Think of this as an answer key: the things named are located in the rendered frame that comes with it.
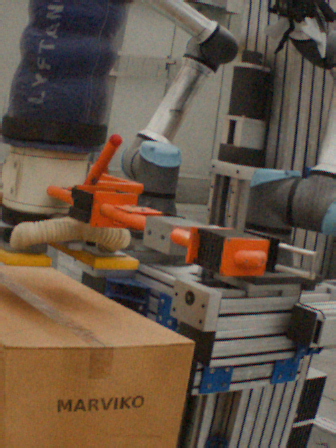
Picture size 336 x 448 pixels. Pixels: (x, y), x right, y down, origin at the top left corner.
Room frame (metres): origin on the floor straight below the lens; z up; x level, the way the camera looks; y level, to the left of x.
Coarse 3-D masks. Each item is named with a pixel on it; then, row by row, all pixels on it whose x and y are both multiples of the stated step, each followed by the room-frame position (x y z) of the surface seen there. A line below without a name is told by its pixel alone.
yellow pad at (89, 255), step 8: (88, 240) 1.56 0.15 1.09; (56, 248) 1.59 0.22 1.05; (64, 248) 1.56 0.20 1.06; (88, 248) 1.53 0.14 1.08; (96, 248) 1.54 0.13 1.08; (72, 256) 1.53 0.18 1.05; (80, 256) 1.50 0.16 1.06; (88, 256) 1.48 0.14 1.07; (96, 256) 1.48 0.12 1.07; (104, 256) 1.50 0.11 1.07; (112, 256) 1.51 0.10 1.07; (120, 256) 1.52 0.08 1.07; (128, 256) 1.53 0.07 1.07; (88, 264) 1.47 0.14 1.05; (96, 264) 1.46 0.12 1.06; (104, 264) 1.47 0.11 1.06; (112, 264) 1.48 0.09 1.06; (120, 264) 1.49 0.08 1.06; (128, 264) 1.50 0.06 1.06; (136, 264) 1.51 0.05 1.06
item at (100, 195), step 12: (72, 192) 1.36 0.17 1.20; (84, 192) 1.32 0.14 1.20; (96, 192) 1.31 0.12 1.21; (108, 192) 1.32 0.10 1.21; (120, 192) 1.40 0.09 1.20; (72, 204) 1.37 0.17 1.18; (84, 204) 1.33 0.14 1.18; (96, 204) 1.31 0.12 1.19; (108, 204) 1.32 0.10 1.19; (120, 204) 1.33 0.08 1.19; (132, 204) 1.35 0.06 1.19; (72, 216) 1.35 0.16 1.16; (84, 216) 1.31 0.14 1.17; (96, 216) 1.31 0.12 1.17
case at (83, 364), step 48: (0, 288) 1.60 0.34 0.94; (48, 288) 1.69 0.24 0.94; (0, 336) 1.25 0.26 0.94; (48, 336) 1.31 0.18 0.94; (96, 336) 1.37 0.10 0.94; (144, 336) 1.43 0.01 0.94; (0, 384) 1.22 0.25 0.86; (48, 384) 1.26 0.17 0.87; (96, 384) 1.32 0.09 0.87; (144, 384) 1.38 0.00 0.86; (0, 432) 1.22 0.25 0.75; (48, 432) 1.26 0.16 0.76; (96, 432) 1.32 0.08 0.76; (144, 432) 1.39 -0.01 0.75
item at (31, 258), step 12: (12, 228) 1.47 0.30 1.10; (0, 240) 1.45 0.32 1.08; (0, 252) 1.37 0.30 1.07; (12, 252) 1.38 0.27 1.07; (24, 252) 1.39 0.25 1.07; (36, 252) 1.41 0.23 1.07; (12, 264) 1.35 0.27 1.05; (24, 264) 1.37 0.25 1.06; (36, 264) 1.38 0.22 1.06; (48, 264) 1.40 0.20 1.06
